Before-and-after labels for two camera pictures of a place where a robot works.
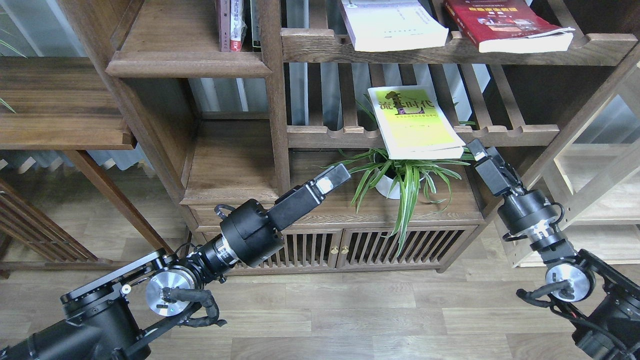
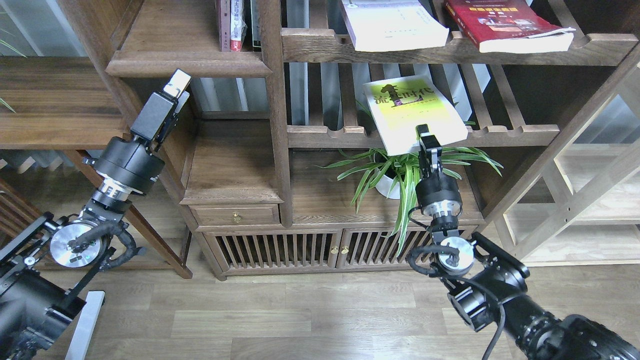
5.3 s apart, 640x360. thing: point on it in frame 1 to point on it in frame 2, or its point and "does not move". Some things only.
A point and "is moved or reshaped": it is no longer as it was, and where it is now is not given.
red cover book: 507,26 does not move
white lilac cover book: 379,25 does not move
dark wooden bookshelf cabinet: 438,111 does not move
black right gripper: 525,213 to 438,193
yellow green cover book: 413,124 is moved or reshaped
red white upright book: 238,25 does not move
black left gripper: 252,232 to 125,165
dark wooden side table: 67,104 does not move
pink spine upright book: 225,18 does not move
